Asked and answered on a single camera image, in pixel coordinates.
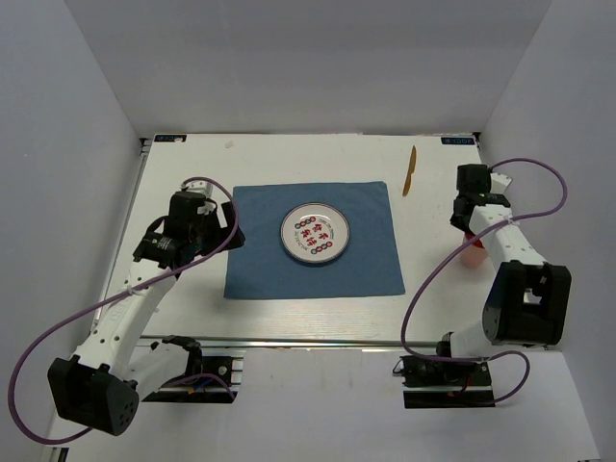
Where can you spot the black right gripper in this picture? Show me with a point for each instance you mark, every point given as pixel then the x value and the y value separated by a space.
pixel 459 223

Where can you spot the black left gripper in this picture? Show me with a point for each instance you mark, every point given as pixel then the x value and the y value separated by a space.
pixel 221 233

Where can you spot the red plastic cup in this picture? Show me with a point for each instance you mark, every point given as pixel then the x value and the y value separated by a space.
pixel 474 255

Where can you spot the white patterned plate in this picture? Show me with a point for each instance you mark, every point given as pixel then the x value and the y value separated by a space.
pixel 315 233

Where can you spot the blue cloth napkin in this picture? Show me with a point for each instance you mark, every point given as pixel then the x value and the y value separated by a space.
pixel 263 269

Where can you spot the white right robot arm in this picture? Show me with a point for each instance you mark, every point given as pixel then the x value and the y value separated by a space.
pixel 527 303

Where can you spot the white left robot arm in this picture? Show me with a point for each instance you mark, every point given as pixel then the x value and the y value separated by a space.
pixel 101 385

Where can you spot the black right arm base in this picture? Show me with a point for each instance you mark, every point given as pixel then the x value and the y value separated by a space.
pixel 441 385

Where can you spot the right blue corner label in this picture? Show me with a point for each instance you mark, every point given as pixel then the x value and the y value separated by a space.
pixel 458 141

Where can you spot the blue corner label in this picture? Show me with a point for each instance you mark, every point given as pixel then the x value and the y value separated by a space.
pixel 172 138
pixel 458 141

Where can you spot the gold knife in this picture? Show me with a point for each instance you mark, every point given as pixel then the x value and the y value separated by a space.
pixel 410 171

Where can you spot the left blue corner label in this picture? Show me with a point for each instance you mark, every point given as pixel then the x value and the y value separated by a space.
pixel 172 138

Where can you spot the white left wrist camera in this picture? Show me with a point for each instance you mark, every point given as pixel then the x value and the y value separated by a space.
pixel 198 186

